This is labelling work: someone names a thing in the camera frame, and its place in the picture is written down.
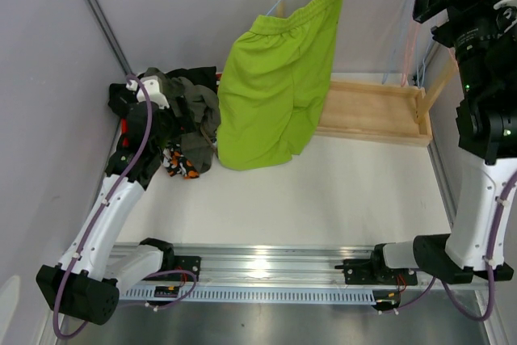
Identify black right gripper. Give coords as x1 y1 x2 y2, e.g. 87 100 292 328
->
411 0 517 96

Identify pink hanger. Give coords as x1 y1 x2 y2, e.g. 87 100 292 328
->
401 0 496 87

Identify lime green shorts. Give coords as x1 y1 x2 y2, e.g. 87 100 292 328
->
216 0 343 170

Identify dark grey shorts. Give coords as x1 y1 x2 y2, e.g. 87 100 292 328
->
142 67 221 174

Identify orange camouflage shorts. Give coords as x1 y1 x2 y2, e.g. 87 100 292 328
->
162 141 200 179

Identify black shorts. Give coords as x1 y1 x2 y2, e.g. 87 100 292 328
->
108 66 221 118

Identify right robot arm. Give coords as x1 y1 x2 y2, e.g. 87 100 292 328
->
340 0 516 285

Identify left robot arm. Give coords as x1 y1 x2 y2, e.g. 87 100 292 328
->
36 102 200 325

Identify wooden clothes rack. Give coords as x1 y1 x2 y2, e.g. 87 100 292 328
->
274 0 517 149

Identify red plastic tray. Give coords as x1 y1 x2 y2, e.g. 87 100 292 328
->
120 72 223 148

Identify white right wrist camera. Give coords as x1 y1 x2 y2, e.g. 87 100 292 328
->
494 0 516 38

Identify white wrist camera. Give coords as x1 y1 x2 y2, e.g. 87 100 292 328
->
126 75 170 109
494 0 516 38

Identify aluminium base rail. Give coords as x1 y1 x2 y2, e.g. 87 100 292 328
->
108 242 494 292

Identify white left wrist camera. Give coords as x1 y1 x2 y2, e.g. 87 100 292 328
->
126 75 170 109

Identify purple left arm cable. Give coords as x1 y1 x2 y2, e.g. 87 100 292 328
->
52 74 199 340

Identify slotted cable duct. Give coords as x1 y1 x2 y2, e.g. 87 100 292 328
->
120 285 376 305

